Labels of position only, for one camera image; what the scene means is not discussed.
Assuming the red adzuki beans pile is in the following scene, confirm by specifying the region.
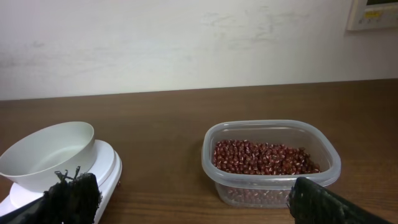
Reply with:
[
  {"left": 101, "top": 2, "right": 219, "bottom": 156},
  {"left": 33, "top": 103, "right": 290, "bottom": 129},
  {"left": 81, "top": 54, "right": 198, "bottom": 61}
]
[{"left": 211, "top": 139, "right": 320, "bottom": 175}]

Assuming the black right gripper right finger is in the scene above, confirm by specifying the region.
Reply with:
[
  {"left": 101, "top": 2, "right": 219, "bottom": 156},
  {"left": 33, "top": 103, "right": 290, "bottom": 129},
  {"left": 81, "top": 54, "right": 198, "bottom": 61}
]
[{"left": 288, "top": 177, "right": 390, "bottom": 224}]

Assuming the white round bowl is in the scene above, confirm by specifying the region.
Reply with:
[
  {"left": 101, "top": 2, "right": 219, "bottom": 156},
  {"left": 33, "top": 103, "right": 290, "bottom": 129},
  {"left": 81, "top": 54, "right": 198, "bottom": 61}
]
[{"left": 1, "top": 121, "right": 96, "bottom": 192}]

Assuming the white wall control panel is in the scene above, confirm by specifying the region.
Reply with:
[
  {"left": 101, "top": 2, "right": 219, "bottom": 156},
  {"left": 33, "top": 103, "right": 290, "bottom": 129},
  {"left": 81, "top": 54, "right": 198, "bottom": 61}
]
[{"left": 346, "top": 0, "right": 397, "bottom": 31}]

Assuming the clear plastic food container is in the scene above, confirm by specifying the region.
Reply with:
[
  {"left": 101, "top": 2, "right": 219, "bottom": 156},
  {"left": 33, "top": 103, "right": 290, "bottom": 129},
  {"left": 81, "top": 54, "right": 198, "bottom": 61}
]
[{"left": 201, "top": 119, "right": 341, "bottom": 208}]

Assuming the white digital kitchen scale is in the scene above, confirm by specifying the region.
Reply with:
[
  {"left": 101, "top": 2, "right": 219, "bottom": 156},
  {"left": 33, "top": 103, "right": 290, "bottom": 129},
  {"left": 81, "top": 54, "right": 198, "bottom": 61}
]
[{"left": 1, "top": 139, "right": 123, "bottom": 224}]

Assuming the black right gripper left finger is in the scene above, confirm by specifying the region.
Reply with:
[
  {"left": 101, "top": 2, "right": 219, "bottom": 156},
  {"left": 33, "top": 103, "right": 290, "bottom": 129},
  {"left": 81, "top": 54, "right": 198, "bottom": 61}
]
[{"left": 1, "top": 167, "right": 101, "bottom": 224}]

